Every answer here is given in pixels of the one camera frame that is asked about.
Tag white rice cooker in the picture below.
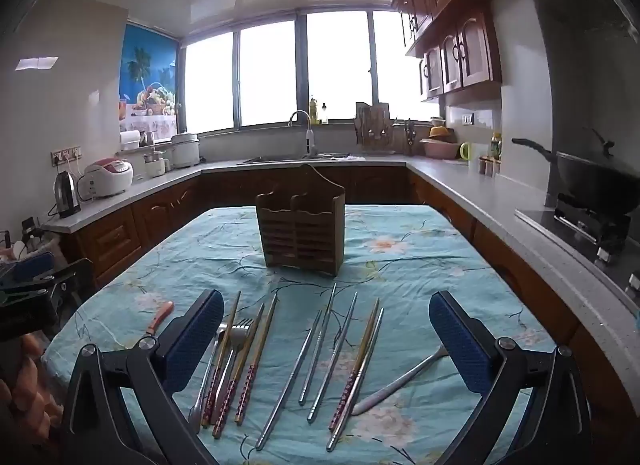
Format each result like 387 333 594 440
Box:
171 132 202 169

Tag wall outlet strip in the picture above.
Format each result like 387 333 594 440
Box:
50 146 82 167

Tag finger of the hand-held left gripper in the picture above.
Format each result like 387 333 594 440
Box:
0 251 57 291
47 259 96 306

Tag brown wooden cabinets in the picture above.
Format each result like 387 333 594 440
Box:
391 0 505 102
42 165 640 446

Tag steel kitchen sink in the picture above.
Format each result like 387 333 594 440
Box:
237 152 351 166

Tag pink plastic basin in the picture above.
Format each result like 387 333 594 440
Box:
419 138 463 160

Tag small food processor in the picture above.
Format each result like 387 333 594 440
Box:
144 148 168 179

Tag white-handled metal fork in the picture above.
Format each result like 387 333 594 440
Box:
351 345 451 416

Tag tropical printed window blind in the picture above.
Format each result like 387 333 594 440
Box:
119 22 179 134

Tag grey kitchen countertop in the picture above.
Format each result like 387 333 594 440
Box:
42 155 640 361

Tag wooden chopstick red patterned end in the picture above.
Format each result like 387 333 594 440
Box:
212 302 266 440
234 292 279 427
328 297 381 432
201 290 242 429

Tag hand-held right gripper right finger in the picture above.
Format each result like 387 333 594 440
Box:
428 289 594 465

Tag chrome kitchen faucet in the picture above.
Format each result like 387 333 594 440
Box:
287 110 315 158

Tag person's left hand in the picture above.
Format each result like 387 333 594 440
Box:
0 335 63 446

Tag steel electric kettle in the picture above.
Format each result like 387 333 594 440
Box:
53 170 82 219

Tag brown wooden lower cabinets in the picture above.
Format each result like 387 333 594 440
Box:
42 165 640 446

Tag pink and white cooker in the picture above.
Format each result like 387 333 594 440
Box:
82 158 134 198

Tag orange-handled utensil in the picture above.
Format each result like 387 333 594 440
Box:
145 301 175 337

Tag teal floral tablecloth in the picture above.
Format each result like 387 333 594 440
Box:
40 204 558 465

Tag gas stove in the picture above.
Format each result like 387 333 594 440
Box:
515 192 640 296

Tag wooden knife rack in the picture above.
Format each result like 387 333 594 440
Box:
354 102 392 150

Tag brown wooden upper cabinets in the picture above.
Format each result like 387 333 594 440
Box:
391 0 505 102

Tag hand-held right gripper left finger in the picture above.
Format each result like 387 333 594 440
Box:
59 289 225 465

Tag kitchen window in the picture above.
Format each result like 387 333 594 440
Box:
177 8 441 133

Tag black wok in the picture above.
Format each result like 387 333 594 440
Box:
511 128 640 218

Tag wooden slatted utensil holder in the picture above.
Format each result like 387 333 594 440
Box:
255 164 347 277

